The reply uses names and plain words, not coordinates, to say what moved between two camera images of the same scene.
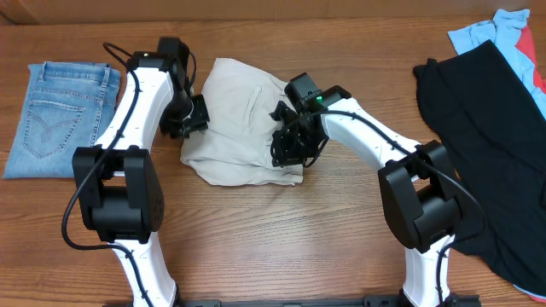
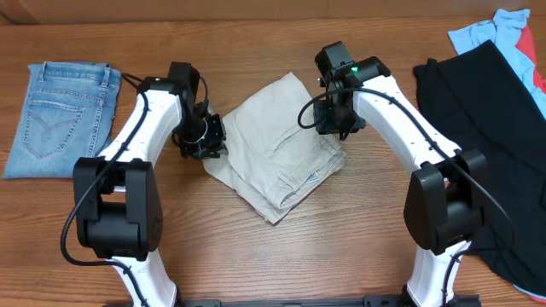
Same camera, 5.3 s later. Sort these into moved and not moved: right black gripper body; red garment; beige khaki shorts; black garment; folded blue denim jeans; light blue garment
Moved: beige khaki shorts; right black gripper body
Not moved: light blue garment; folded blue denim jeans; black garment; red garment
